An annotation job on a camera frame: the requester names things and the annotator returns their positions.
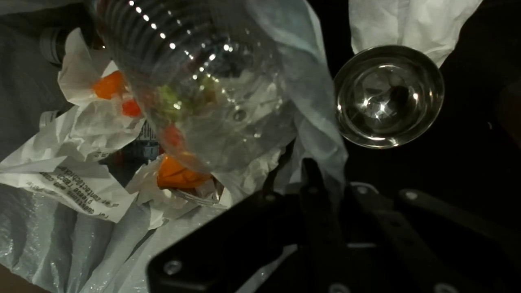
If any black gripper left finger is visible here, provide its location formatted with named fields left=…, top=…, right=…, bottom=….
left=300, top=159, right=353, bottom=293

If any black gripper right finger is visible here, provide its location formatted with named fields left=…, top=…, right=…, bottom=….
left=350, top=183, right=487, bottom=293

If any white plastic bin liner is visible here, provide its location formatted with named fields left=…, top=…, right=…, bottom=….
left=0, top=0, right=347, bottom=293

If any small steel bowl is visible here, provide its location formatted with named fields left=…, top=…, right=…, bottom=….
left=334, top=46, right=444, bottom=151

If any clear plastic bottle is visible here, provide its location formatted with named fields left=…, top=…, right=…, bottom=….
left=85, top=0, right=295, bottom=173

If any crumpled white tissue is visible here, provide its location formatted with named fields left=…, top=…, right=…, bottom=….
left=348, top=0, right=484, bottom=68

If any crumpled paper trash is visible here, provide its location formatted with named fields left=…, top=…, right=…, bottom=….
left=0, top=30, right=218, bottom=225

